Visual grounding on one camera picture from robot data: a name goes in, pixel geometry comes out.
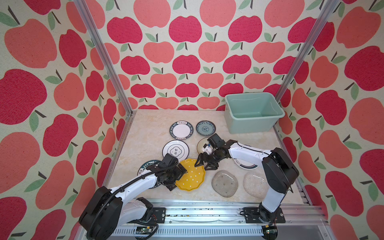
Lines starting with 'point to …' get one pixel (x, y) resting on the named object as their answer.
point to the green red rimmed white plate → (244, 164)
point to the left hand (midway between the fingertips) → (187, 178)
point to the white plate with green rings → (177, 148)
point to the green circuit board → (144, 230)
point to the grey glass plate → (225, 182)
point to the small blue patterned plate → (205, 128)
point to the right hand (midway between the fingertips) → (201, 167)
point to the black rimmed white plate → (181, 130)
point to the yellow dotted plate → (194, 177)
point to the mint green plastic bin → (251, 112)
